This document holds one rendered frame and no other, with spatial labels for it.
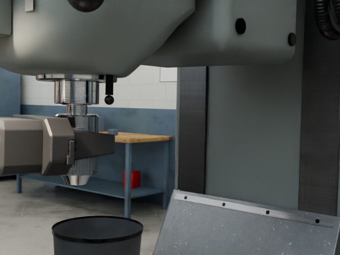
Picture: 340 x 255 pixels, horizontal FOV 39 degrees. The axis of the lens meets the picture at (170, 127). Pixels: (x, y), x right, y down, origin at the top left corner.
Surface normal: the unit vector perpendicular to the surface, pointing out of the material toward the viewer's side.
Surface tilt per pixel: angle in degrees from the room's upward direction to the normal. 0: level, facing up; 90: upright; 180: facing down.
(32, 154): 90
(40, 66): 150
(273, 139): 90
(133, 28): 118
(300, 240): 64
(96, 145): 90
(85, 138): 90
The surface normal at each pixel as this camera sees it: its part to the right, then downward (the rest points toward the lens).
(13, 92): 0.77, 0.05
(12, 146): 0.61, 0.06
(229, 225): -0.55, -0.44
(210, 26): -0.51, 0.04
